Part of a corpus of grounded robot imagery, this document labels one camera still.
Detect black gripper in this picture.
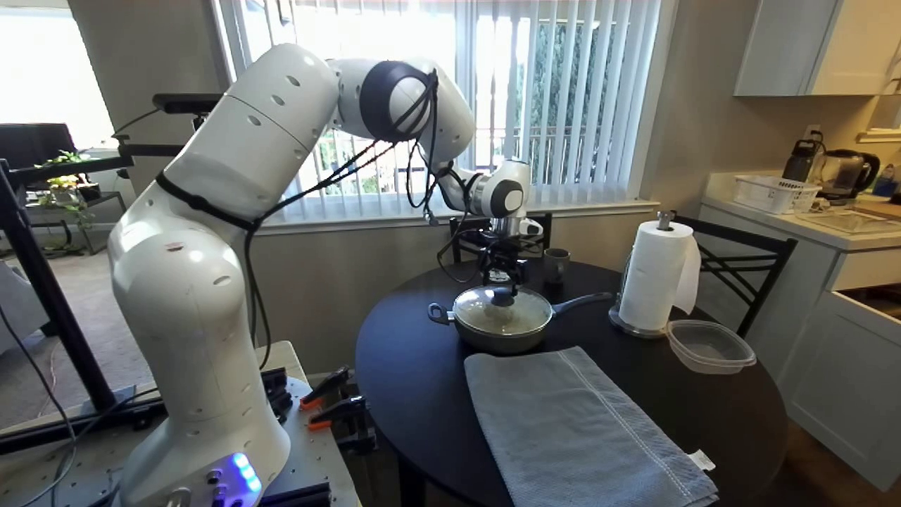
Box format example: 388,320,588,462
474,218,537,290

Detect glass pan lid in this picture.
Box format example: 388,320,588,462
450,289,555,338

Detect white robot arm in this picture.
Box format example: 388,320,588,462
106,46,527,507

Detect robot base platform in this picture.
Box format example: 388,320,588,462
0,341,361,507

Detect paper towel roll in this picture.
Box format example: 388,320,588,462
610,211,700,338

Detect grey-blue towel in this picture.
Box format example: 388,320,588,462
464,348,718,507

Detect black chair near left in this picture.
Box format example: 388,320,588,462
450,214,551,259

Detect black chair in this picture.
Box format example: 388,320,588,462
450,214,551,259
678,218,796,335

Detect grey cooking pan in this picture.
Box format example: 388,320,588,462
428,286,606,355

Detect round black table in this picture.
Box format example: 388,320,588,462
355,266,785,507

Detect window blinds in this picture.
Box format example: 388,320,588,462
212,0,672,210

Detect black orange clamp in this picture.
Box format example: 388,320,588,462
300,367,362,432

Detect clear plastic container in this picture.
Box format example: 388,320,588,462
668,320,758,376

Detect black chair far left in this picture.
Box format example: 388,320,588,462
678,218,796,335

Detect clear storage bin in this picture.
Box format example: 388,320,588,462
734,174,820,214

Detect black camera stand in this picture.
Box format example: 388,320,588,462
0,90,227,460

